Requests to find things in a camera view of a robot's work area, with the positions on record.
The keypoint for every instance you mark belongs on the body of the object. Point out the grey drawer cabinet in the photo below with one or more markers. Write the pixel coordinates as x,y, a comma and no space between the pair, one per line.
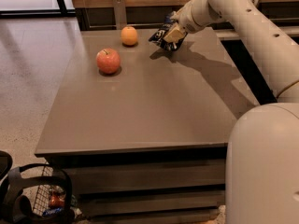
147,144

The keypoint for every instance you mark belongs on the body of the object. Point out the red apple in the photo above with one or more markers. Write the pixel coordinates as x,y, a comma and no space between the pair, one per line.
108,61

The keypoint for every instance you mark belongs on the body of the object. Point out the left metal bracket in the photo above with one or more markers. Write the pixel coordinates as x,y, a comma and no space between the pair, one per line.
120,13

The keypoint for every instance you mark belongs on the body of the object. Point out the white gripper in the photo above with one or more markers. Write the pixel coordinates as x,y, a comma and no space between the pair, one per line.
187,19

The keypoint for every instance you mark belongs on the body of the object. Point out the wire basket with snacks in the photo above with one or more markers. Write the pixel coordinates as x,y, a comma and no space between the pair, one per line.
53,202

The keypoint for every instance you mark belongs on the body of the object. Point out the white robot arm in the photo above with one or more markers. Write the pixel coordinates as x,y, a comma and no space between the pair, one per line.
262,164

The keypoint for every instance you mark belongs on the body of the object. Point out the blue chip bag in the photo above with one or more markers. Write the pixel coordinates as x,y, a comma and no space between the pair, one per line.
158,37

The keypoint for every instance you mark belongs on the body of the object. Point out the orange fruit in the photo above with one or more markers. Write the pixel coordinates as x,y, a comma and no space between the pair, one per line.
129,36

